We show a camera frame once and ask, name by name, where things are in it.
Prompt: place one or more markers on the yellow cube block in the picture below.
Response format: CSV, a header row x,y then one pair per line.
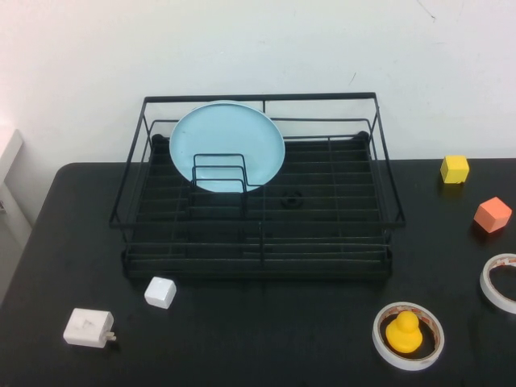
x,y
454,171

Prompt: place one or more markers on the white double-sided tape roll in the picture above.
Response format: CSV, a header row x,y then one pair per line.
x,y
407,364
485,288

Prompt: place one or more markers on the white furniture panel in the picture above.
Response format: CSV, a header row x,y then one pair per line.
x,y
12,169

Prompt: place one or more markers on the orange cube block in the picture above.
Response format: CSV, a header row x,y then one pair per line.
x,y
492,215

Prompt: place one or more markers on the light blue round plate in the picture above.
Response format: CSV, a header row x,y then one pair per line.
x,y
225,133

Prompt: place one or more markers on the small white cube block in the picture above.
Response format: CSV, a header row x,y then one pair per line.
x,y
160,293

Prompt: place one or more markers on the yellow rubber duck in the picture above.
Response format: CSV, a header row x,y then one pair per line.
x,y
403,336

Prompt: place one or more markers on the white power adapter plug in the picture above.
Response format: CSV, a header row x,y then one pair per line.
x,y
86,327

